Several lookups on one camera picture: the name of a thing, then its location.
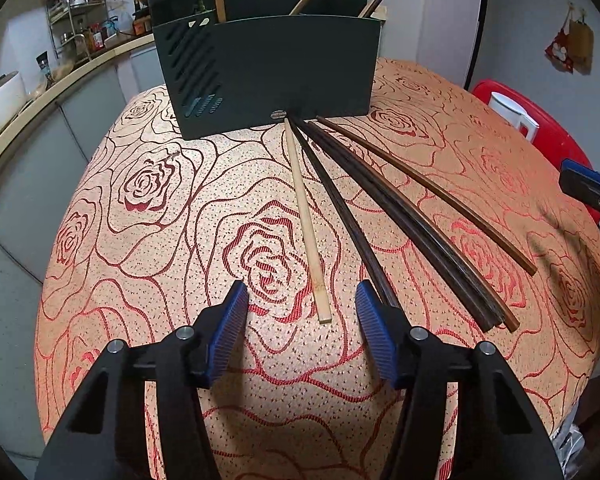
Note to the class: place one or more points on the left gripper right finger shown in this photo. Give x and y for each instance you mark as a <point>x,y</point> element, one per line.
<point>499,434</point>

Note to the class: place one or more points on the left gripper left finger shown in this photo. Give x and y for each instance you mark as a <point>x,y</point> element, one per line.
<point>102,432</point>

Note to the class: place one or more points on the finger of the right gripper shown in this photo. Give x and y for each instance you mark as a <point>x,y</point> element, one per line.
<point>582,169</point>
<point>581,187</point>

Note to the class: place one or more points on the dark wood chopstick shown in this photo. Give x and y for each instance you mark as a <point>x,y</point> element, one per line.
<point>368,257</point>
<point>405,224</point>
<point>420,229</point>

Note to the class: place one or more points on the red plastic stool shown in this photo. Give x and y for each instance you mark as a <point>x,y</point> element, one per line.
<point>553,141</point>

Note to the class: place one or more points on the white electric kettle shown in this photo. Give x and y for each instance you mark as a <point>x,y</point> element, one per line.
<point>515,115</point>

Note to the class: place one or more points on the red hanging decoration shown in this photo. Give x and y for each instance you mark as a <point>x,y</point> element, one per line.
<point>572,48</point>

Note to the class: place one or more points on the rose pattern tablecloth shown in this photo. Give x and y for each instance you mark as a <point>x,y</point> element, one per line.
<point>158,228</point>

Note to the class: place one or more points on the white rice cooker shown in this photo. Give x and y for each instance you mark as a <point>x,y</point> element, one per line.
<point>13,96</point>

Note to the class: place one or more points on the dark green utensil holder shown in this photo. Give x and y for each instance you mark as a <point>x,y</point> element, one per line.
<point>263,61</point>

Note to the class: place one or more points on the metal spice rack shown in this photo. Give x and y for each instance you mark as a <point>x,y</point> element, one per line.
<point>71,24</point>

